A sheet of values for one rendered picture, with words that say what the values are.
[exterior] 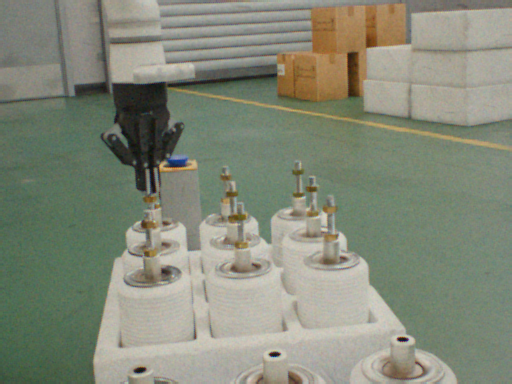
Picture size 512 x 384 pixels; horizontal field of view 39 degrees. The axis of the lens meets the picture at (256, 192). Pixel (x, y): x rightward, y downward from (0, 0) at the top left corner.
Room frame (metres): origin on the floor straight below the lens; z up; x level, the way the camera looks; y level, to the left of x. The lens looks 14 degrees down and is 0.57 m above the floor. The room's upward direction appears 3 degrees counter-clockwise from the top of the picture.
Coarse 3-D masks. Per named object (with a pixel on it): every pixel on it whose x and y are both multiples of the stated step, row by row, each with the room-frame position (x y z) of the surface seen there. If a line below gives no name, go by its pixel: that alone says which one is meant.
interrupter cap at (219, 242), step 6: (222, 234) 1.03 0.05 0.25; (246, 234) 1.03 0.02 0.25; (252, 234) 1.03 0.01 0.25; (210, 240) 1.00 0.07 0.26; (216, 240) 1.01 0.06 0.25; (222, 240) 1.01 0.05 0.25; (252, 240) 1.00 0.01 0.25; (258, 240) 0.99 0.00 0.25; (216, 246) 0.98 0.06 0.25; (222, 246) 0.98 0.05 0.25; (228, 246) 0.98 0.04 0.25; (234, 246) 0.98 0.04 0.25; (252, 246) 0.98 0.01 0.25
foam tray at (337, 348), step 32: (192, 256) 1.16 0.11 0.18; (192, 288) 1.01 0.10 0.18; (288, 320) 0.88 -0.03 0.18; (384, 320) 0.86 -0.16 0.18; (96, 352) 0.81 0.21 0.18; (128, 352) 0.81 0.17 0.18; (160, 352) 0.80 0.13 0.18; (192, 352) 0.80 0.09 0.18; (224, 352) 0.81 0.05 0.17; (256, 352) 0.81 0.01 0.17; (288, 352) 0.82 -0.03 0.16; (320, 352) 0.82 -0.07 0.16; (352, 352) 0.82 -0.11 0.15
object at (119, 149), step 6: (102, 138) 0.96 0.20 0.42; (108, 138) 0.94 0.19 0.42; (114, 138) 0.95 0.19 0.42; (114, 144) 0.95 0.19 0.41; (120, 144) 0.95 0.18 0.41; (114, 150) 0.96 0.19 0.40; (120, 150) 0.95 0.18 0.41; (126, 150) 0.96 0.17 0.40; (120, 156) 0.97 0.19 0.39; (126, 156) 0.96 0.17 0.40; (132, 156) 0.96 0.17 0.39; (132, 162) 0.96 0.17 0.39
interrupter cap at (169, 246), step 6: (144, 240) 1.02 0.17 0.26; (162, 240) 1.02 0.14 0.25; (168, 240) 1.02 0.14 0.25; (174, 240) 1.01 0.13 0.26; (132, 246) 1.00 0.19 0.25; (138, 246) 1.00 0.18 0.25; (144, 246) 1.00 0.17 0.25; (162, 246) 1.00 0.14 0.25; (168, 246) 0.99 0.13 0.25; (174, 246) 0.99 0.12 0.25; (132, 252) 0.97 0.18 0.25; (138, 252) 0.97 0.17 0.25; (162, 252) 0.97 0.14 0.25; (168, 252) 0.96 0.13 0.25
